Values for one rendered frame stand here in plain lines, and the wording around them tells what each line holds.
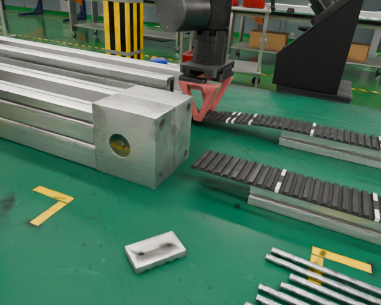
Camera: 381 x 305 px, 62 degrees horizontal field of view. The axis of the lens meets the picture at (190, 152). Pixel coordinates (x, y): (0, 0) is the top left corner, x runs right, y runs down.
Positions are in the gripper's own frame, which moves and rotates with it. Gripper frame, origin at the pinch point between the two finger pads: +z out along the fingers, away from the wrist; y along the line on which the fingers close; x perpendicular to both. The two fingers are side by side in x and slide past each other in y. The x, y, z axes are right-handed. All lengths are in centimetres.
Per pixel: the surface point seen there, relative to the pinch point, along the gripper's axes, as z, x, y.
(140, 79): -5.3, -10.8, 4.9
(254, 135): 2.2, 9.9, 0.3
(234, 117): -0.4, 6.0, 0.7
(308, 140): 0.2, 19.0, 2.0
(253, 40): 44, -104, -470
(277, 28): 47, -119, -748
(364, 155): 1.0, 27.4, 1.5
